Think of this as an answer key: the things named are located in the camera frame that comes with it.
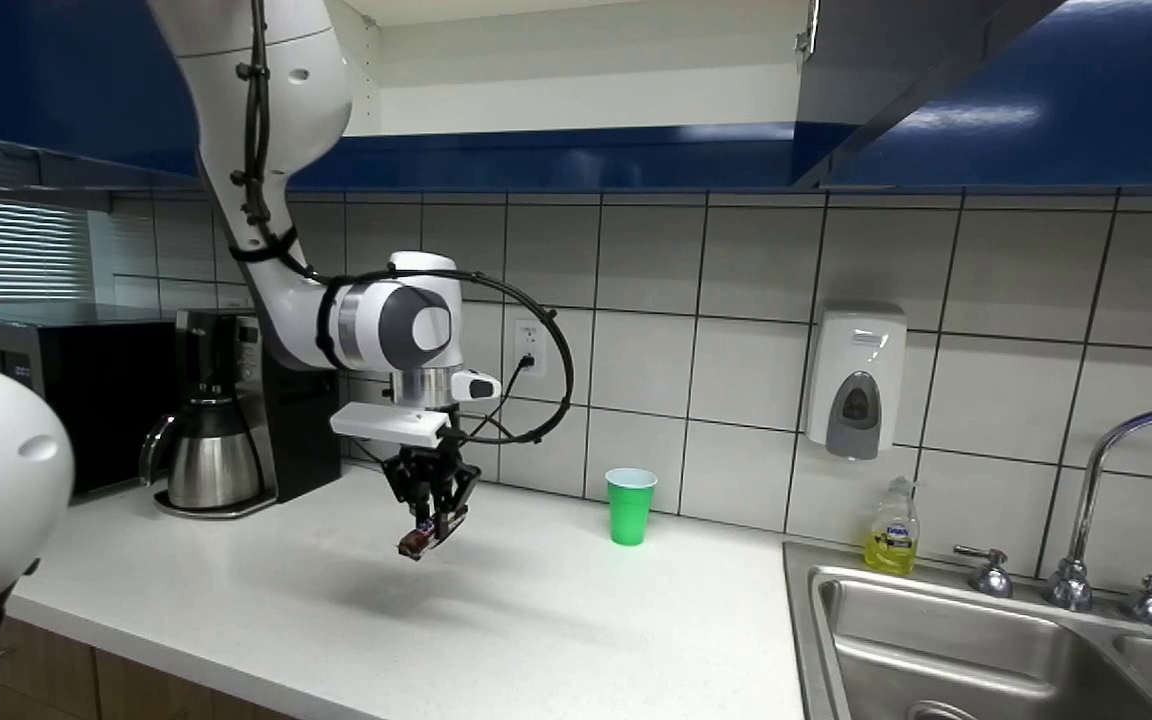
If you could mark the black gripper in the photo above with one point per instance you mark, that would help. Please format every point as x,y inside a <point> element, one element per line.
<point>434,479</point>

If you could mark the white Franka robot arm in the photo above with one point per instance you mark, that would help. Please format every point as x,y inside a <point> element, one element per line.
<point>270,122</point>

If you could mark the wooden lower cabinet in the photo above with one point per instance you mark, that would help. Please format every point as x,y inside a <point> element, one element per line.
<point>69,682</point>

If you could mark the blue cabinet door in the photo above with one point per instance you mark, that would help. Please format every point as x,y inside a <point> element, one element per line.
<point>911,65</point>

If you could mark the blue upper cabinet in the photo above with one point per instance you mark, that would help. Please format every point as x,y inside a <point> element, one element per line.
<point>1110,104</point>

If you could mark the black coffee maker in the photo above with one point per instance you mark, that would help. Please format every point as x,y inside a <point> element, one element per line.
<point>297,426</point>

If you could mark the green plastic cup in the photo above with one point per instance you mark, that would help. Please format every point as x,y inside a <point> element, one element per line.
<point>628,505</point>

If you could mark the steel coffee carafe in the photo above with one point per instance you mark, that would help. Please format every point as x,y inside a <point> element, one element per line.
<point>208,461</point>

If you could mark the black microwave oven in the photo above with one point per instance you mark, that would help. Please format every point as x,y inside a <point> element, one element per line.
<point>98,403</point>

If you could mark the yellow dish soap bottle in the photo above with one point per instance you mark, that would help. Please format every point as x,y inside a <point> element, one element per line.
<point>888,540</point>

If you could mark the grey window blinds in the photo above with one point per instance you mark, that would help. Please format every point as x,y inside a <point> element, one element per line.
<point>8,254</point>

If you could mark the stainless steel sink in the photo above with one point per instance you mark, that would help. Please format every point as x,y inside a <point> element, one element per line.
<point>951,643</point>

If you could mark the chrome gooseneck faucet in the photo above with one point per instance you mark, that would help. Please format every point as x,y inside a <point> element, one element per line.
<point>1095,492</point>

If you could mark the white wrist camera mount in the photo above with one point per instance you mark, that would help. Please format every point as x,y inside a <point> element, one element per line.
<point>390,421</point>

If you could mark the white wall outlet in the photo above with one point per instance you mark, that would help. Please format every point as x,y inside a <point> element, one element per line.
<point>530,341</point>

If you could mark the white wall soap dispenser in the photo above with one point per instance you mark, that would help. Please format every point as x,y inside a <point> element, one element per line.
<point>859,385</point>

